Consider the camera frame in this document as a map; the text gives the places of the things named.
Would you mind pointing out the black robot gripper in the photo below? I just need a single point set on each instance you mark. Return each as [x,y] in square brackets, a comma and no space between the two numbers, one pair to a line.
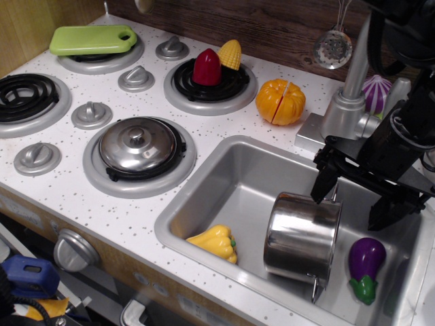
[383,163]

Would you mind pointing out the stainless steel pot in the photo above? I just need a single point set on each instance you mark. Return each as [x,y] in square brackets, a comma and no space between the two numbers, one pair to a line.
[301,238]

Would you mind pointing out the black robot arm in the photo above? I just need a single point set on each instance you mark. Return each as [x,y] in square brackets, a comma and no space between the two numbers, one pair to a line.
[397,34]

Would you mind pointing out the silver toy sink basin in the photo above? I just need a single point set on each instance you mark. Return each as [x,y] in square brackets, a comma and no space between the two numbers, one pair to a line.
[237,186]

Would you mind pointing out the steel pot lid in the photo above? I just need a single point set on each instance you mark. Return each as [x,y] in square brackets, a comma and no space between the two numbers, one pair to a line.
[140,145]

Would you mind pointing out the purple toy eggplant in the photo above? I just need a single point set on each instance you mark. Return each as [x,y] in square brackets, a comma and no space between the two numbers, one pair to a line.
[365,259]

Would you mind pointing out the silver toy faucet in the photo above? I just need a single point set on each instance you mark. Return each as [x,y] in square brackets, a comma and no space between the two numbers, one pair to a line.
[345,116]

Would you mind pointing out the purple white toy onion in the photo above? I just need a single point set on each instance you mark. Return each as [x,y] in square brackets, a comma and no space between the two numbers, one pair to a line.
[376,89]

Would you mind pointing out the orange toy pumpkin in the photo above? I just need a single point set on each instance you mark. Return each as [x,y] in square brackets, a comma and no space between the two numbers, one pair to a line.
[280,102]

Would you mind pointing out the hanging metal strainer spoon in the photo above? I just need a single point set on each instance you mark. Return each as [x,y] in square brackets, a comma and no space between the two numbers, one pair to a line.
[333,49]

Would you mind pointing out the yellow toy bell pepper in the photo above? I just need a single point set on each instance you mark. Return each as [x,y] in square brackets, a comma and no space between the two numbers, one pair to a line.
[219,241]

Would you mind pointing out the back right stove burner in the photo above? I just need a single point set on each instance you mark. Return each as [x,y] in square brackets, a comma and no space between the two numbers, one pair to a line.
[236,90]

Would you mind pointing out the stove burner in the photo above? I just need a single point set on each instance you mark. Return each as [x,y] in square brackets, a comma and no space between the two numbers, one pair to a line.
[236,90]
[134,186]
[99,64]
[31,103]

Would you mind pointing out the yellow toy corn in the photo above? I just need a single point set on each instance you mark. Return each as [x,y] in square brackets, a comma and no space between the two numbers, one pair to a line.
[230,54]

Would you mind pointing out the red toy pepper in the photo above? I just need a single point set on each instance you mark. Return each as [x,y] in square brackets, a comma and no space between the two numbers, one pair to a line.
[207,69]

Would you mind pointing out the front right stove burner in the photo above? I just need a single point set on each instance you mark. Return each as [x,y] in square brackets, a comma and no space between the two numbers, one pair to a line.
[134,186]

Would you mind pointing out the silver stove knob back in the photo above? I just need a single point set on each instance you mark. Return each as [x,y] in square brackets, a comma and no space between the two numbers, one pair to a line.
[172,50]

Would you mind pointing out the silver stove knob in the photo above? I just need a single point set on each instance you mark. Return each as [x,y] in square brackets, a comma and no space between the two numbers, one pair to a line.
[172,50]
[137,79]
[92,115]
[37,159]

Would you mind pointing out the silver stove knob middle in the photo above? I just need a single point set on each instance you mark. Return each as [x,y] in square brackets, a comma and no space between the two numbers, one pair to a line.
[137,79]

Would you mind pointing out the silver stove knob left centre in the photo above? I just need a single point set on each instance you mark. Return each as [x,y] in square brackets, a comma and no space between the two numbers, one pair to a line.
[92,115]

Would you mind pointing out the back left stove burner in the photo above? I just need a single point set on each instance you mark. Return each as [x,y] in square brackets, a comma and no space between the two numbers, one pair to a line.
[99,64]

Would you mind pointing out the silver oven dial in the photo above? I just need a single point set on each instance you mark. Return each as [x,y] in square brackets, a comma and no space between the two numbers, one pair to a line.
[73,253]

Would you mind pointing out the silver stove knob front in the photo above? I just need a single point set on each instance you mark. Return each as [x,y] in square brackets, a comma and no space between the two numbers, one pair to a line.
[37,159]

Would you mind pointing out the green plastic cutting board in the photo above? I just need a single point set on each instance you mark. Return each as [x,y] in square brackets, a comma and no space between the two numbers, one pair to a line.
[87,40]

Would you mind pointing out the front left stove burner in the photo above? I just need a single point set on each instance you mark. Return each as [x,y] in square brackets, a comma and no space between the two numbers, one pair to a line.
[31,103]

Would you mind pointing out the blue clamp tool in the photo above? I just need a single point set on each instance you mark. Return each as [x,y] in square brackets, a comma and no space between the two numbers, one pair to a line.
[31,277]

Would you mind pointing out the silver oven door handle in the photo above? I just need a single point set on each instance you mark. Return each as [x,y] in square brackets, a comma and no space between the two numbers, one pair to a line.
[133,314]

